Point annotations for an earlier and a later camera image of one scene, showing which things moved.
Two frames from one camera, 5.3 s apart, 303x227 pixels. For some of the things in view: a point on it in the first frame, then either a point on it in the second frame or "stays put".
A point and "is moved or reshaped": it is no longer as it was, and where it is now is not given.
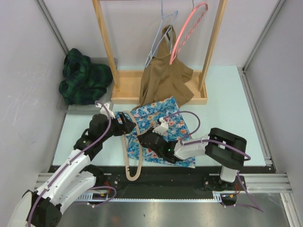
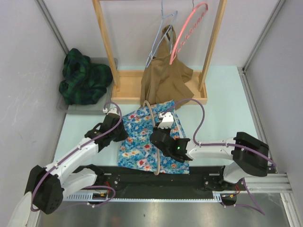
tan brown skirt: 165,75 stays put
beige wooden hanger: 140,133 to 157,173
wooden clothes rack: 126,84 stays put
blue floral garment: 147,116 is moved or reshaped
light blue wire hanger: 162,19 stays put
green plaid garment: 83,82 stays put
